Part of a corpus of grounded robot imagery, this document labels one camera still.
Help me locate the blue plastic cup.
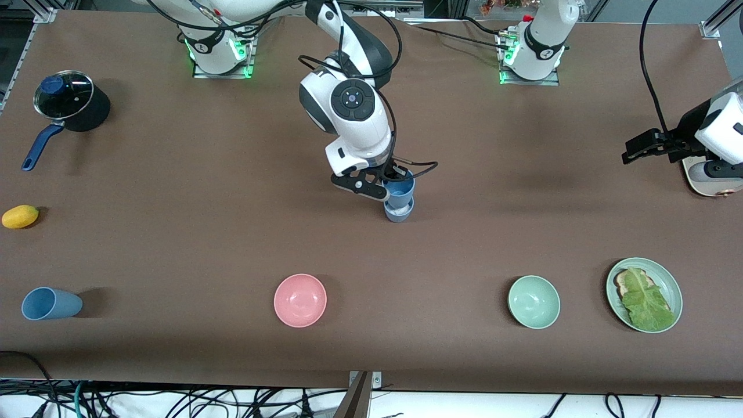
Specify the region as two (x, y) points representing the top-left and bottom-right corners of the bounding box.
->
(21, 287), (84, 321)
(383, 170), (417, 211)

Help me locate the blue cup with white paper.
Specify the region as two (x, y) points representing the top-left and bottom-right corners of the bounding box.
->
(384, 199), (415, 224)

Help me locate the cream toaster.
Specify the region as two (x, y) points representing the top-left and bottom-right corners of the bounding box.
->
(681, 156), (743, 199)

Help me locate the toast slice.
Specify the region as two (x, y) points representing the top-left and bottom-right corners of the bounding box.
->
(614, 268), (674, 315)

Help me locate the light green plate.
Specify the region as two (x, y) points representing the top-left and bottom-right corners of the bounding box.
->
(605, 257), (684, 334)

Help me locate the green lettuce leaf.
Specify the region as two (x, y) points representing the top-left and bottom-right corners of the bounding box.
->
(621, 266), (677, 332)

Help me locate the grey power strip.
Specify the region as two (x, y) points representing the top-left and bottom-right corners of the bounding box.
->
(338, 0), (426, 20)

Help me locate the pink bowl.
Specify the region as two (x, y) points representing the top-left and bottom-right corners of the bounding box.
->
(273, 273), (328, 329)

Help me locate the light green bowl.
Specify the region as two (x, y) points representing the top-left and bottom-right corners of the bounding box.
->
(507, 275), (561, 330)

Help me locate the glass lid with blue knob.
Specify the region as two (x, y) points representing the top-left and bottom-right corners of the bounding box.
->
(33, 70), (95, 121)

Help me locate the yellow lemon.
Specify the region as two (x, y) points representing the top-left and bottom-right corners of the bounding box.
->
(1, 204), (40, 230)

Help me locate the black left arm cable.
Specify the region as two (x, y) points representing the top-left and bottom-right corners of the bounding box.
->
(639, 0), (679, 135)

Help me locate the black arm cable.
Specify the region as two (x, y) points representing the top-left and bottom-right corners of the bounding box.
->
(145, 0), (439, 178)
(639, 0), (679, 135)

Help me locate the aluminium frame profile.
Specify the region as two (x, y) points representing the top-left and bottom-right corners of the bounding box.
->
(0, 6), (59, 114)
(699, 0), (743, 40)

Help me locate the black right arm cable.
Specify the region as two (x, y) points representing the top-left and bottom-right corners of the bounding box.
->
(145, 0), (439, 178)

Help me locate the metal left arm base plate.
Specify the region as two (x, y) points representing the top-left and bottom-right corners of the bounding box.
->
(498, 28), (560, 87)

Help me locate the black left base cable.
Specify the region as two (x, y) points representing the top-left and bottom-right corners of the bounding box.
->
(405, 16), (513, 49)

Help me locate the black base cable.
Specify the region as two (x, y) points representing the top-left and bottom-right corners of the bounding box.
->
(231, 14), (286, 38)
(405, 16), (513, 49)

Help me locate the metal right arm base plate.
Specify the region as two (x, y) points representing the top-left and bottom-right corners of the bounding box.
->
(192, 24), (257, 80)

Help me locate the black right base cable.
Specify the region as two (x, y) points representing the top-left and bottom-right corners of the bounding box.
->
(231, 14), (286, 38)

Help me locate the metal table bracket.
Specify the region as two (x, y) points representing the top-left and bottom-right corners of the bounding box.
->
(333, 370), (383, 418)

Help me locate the black floor cable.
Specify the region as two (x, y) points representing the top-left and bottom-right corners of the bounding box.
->
(0, 349), (62, 418)

